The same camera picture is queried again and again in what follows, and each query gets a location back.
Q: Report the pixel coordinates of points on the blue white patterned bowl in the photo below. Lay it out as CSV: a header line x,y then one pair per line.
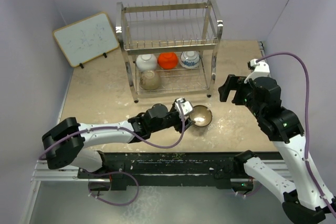
x,y
189,59

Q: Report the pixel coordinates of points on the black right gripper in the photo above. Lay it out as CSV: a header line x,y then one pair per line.
x,y
233,82

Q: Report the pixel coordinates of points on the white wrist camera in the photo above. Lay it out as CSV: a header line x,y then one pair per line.
x,y
183,106
258,69

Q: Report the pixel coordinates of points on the orange plastic bowl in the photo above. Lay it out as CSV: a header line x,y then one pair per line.
x,y
167,60

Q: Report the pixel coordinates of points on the small framed whiteboard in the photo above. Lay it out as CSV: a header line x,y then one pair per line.
x,y
86,39

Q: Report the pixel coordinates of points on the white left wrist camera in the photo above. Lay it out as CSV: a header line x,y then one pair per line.
x,y
183,106

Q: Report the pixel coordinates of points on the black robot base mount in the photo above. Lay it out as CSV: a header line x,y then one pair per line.
x,y
222,170

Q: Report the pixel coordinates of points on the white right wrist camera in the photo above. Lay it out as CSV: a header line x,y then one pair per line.
x,y
258,69

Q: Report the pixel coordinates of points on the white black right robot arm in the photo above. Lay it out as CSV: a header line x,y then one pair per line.
x,y
304,199

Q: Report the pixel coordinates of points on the aluminium extrusion rail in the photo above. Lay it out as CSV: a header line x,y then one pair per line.
x,y
67,174

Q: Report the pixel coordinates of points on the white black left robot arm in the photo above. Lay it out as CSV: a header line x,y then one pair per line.
x,y
70,142

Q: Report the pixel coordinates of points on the black glossy bowl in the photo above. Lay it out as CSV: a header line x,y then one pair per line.
x,y
150,80

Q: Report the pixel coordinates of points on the brown beige bowl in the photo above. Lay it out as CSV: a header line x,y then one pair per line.
x,y
201,116

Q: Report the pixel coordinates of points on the stainless steel dish rack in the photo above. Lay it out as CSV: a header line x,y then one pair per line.
x,y
171,27

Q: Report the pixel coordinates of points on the white ceramic bowl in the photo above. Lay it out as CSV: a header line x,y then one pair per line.
x,y
146,62

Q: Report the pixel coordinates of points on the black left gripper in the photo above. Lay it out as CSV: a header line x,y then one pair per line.
x,y
179,126

